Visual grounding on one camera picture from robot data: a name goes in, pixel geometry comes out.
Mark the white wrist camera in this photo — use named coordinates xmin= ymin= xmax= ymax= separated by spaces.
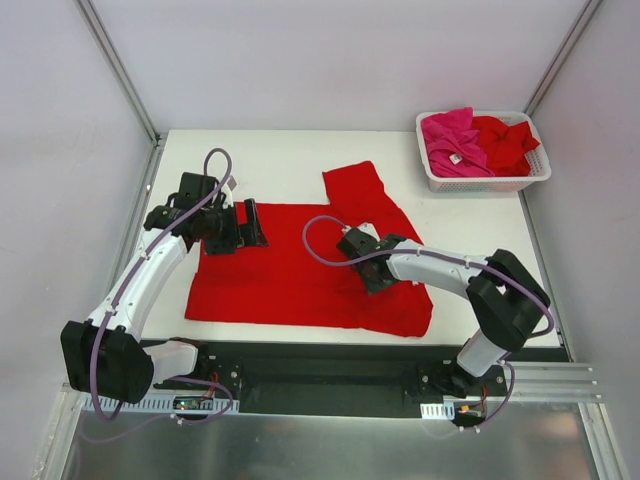
xmin=221 ymin=175 xmax=237 ymax=204
xmin=341 ymin=222 xmax=380 ymax=240

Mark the right aluminium frame post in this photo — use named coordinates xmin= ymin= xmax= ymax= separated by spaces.
xmin=524 ymin=0 xmax=605 ymax=117

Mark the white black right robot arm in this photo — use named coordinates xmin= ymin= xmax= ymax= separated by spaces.
xmin=337 ymin=227 xmax=550 ymax=398

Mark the red t shirt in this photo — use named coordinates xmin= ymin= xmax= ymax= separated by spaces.
xmin=185 ymin=161 xmax=433 ymax=337
xmin=472 ymin=116 xmax=540 ymax=177

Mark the aluminium frame post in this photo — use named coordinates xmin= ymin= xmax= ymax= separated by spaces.
xmin=74 ymin=0 xmax=161 ymax=146
xmin=524 ymin=0 xmax=605 ymax=117

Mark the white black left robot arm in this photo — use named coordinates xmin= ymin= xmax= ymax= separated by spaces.
xmin=61 ymin=172 xmax=268 ymax=404

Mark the white cable duct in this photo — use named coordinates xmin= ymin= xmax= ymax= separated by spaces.
xmin=82 ymin=392 xmax=241 ymax=415
xmin=420 ymin=402 xmax=455 ymax=421

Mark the white perforated plastic basket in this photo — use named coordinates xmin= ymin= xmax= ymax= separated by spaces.
xmin=415 ymin=108 xmax=551 ymax=193

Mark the right white cable duct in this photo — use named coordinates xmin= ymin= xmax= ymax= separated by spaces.
xmin=420 ymin=402 xmax=455 ymax=421

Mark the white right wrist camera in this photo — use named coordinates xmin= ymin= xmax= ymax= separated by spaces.
xmin=341 ymin=222 xmax=380 ymax=240

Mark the pink t shirt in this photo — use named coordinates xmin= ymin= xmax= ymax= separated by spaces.
xmin=418 ymin=107 xmax=494 ymax=178

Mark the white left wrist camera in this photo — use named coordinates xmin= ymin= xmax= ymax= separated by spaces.
xmin=221 ymin=175 xmax=237 ymax=204

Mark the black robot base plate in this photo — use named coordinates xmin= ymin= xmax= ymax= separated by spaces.
xmin=152 ymin=339 xmax=509 ymax=419

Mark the left aluminium frame post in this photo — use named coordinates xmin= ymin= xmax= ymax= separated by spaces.
xmin=74 ymin=0 xmax=161 ymax=146

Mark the left white cable duct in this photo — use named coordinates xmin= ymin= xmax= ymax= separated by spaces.
xmin=82 ymin=392 xmax=241 ymax=415

